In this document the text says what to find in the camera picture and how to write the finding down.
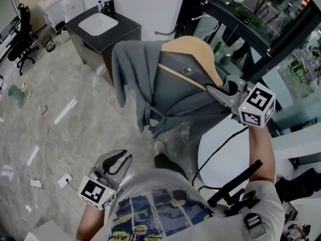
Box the white low cabinet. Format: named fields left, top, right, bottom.
left=37, top=0, right=66, bottom=29

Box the black body-worn rig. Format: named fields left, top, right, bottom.
left=207, top=159, right=264, bottom=217

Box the white sink basin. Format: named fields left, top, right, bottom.
left=78, top=12, right=119, bottom=36

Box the white power strip with cable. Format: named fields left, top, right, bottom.
left=23, top=139, right=74, bottom=191

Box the dark sink cabinet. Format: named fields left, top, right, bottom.
left=65, top=11, right=142, bottom=86

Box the person's black trouser leg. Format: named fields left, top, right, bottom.
left=153, top=152, right=190, bottom=182

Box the green cloth item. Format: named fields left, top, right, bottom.
left=8, top=83, right=33, bottom=108

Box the small black device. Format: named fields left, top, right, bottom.
left=54, top=21, right=67, bottom=36

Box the white socket box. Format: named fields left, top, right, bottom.
left=57, top=173, right=74, bottom=189

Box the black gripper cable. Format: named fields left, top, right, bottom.
left=191, top=124, right=249, bottom=193

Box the black faucet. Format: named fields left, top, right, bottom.
left=100, top=0, right=117, bottom=19

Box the green mesh waste bin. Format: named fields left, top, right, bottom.
left=40, top=34, right=57, bottom=53

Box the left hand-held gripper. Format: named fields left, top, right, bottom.
left=78, top=149, right=133, bottom=211

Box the person's left forearm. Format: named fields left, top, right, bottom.
left=76, top=201, right=109, bottom=241

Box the black office chair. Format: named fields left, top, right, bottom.
left=7, top=3, right=40, bottom=76

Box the person's light shoe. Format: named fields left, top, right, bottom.
left=153, top=141, right=166, bottom=158

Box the short white strip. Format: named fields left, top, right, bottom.
left=26, top=145, right=40, bottom=167

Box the thin black floor cable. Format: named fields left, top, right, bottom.
left=66, top=182, right=84, bottom=216

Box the wooden clothes hanger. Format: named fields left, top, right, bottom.
left=158, top=36, right=224, bottom=90

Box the grey coat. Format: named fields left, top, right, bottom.
left=111, top=40, right=236, bottom=142

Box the grey strap buckle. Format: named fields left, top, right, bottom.
left=243, top=212, right=267, bottom=241

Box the black window frame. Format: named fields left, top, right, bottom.
left=200, top=0, right=321, bottom=136

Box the person's printed white shirt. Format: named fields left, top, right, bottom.
left=107, top=168, right=286, bottom=241

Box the long white strip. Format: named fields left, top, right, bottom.
left=53, top=98, right=77, bottom=126

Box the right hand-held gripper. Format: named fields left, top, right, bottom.
left=206, top=74, right=277, bottom=129

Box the black bag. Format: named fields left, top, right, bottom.
left=275, top=168, right=317, bottom=203

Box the white round table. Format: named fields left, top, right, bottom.
left=197, top=114, right=252, bottom=189

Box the white small fridge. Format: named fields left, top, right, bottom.
left=61, top=0, right=85, bottom=23

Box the person's right forearm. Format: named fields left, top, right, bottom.
left=247, top=123, right=277, bottom=186

